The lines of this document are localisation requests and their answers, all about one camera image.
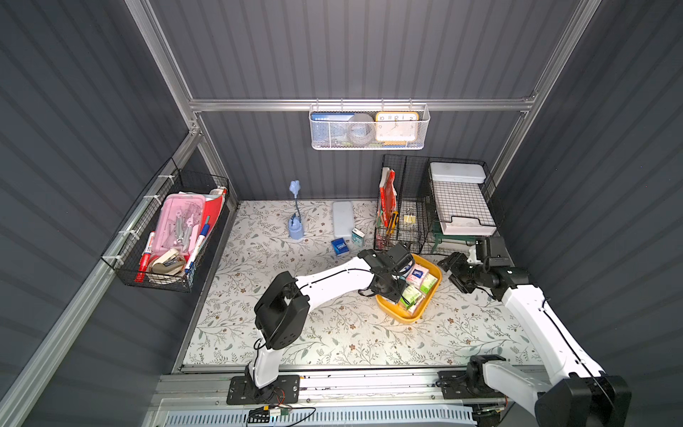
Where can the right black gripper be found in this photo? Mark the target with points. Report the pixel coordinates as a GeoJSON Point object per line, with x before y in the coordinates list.
{"type": "Point", "coordinates": [462, 272]}

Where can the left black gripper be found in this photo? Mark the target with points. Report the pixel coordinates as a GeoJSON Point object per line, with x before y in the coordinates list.
{"type": "Point", "coordinates": [389, 281]}

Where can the pink Tempo pack front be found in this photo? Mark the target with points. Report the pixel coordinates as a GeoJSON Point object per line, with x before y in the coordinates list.
{"type": "Point", "coordinates": [417, 275]}

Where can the green tissue pack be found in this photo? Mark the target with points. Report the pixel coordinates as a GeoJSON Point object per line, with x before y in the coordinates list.
{"type": "Point", "coordinates": [411, 298]}
{"type": "Point", "coordinates": [428, 283]}

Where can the teal tissue pack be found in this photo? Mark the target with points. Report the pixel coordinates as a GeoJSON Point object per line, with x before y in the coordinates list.
{"type": "Point", "coordinates": [358, 237]}

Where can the yellow plastic storage box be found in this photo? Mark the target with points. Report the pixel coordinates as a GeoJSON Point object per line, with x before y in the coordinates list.
{"type": "Point", "coordinates": [408, 316]}

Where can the dark blue Tempo tissue pack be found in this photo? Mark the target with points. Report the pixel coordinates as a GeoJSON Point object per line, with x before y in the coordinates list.
{"type": "Point", "coordinates": [340, 246]}

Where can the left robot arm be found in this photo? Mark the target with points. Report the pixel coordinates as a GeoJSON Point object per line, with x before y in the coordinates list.
{"type": "Point", "coordinates": [282, 311]}

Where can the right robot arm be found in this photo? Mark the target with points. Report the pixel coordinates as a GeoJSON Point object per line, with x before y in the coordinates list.
{"type": "Point", "coordinates": [578, 391]}

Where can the white lidded box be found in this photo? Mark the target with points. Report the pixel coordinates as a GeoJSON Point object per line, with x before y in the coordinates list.
{"type": "Point", "coordinates": [457, 173]}

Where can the light blue pencil case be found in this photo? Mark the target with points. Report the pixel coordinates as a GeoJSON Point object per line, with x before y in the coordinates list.
{"type": "Point", "coordinates": [343, 219]}

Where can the blue flower pen holder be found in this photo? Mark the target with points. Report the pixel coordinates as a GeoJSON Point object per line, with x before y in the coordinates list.
{"type": "Point", "coordinates": [295, 224]}

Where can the orange alarm clock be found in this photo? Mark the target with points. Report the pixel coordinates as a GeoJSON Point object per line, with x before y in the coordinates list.
{"type": "Point", "coordinates": [396, 126]}

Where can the grey tape roll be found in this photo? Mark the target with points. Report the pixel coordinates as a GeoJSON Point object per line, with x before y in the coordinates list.
{"type": "Point", "coordinates": [361, 129]}

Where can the pink plastic case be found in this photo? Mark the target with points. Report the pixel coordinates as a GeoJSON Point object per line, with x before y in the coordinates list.
{"type": "Point", "coordinates": [179, 223]}

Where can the red marker pen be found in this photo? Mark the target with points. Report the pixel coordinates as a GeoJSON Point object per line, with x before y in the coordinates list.
{"type": "Point", "coordinates": [145, 259]}

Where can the black wire desk organizer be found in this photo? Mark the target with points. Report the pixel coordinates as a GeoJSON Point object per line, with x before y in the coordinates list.
{"type": "Point", "coordinates": [433, 217]}

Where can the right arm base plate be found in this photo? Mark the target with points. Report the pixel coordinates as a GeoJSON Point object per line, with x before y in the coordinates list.
{"type": "Point", "coordinates": [454, 386]}

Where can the white wire wall basket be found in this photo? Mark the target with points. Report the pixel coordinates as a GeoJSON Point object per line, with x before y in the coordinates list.
{"type": "Point", "coordinates": [329, 123]}

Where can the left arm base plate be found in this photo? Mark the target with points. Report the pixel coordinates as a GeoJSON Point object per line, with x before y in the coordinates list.
{"type": "Point", "coordinates": [284, 390]}

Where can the black wire side basket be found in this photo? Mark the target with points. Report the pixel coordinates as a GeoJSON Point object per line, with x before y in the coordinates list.
{"type": "Point", "coordinates": [124, 257]}

